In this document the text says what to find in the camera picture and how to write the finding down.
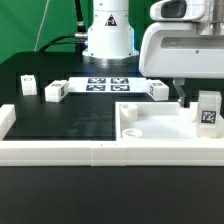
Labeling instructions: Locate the white square tabletop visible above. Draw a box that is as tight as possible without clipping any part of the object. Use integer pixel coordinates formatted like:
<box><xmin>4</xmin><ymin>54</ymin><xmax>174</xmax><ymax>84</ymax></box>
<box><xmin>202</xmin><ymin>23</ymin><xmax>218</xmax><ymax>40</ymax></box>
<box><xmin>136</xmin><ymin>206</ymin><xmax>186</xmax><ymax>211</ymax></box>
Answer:
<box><xmin>114</xmin><ymin>101</ymin><xmax>224</xmax><ymax>145</ymax></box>

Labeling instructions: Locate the white U-shaped fence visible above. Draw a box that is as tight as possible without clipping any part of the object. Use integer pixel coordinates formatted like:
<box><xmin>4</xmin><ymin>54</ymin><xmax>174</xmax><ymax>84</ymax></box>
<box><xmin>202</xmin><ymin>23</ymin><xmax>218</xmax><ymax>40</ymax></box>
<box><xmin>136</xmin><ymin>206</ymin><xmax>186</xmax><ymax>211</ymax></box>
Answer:
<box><xmin>0</xmin><ymin>104</ymin><xmax>224</xmax><ymax>166</ymax></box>

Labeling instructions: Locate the black cable bundle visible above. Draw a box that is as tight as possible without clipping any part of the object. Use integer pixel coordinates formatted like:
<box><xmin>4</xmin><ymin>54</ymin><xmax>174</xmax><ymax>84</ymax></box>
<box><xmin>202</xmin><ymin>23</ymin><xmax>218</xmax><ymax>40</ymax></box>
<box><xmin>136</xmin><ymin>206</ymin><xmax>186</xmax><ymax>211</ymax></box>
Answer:
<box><xmin>39</xmin><ymin>0</ymin><xmax>90</xmax><ymax>53</ymax></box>

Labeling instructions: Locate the white thin cable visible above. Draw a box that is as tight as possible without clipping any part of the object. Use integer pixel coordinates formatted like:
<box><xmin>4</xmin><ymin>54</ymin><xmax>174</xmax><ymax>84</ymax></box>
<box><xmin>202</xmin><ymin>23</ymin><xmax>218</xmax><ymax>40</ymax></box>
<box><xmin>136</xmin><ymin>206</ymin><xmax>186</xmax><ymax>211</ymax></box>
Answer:
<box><xmin>33</xmin><ymin>0</ymin><xmax>52</xmax><ymax>52</ymax></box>

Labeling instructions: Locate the white sheet with markers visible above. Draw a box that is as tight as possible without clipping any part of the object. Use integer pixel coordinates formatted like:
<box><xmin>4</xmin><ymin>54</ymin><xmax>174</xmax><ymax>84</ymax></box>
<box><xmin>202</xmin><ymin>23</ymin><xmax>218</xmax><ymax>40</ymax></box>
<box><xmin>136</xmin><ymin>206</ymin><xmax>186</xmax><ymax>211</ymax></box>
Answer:
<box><xmin>68</xmin><ymin>77</ymin><xmax>147</xmax><ymax>93</ymax></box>

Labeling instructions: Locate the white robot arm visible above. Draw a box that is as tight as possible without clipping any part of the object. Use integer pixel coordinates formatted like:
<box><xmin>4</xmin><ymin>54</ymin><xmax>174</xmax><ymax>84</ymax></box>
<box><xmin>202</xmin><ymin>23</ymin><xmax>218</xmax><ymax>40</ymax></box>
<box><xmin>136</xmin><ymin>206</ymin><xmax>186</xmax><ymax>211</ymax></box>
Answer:
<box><xmin>82</xmin><ymin>0</ymin><xmax>224</xmax><ymax>89</ymax></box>

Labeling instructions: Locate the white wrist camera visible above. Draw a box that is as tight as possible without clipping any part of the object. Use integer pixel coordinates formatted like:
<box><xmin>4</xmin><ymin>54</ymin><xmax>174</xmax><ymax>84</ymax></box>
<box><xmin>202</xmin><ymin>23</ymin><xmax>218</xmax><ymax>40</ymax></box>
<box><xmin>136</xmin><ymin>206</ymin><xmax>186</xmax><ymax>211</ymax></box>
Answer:
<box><xmin>150</xmin><ymin>0</ymin><xmax>207</xmax><ymax>21</ymax></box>

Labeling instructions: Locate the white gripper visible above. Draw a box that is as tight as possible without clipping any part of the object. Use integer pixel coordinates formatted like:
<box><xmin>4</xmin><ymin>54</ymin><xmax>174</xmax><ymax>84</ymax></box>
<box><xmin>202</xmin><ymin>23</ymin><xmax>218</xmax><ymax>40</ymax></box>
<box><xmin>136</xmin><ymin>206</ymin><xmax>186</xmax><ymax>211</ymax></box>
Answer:
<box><xmin>139</xmin><ymin>22</ymin><xmax>224</xmax><ymax>107</ymax></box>

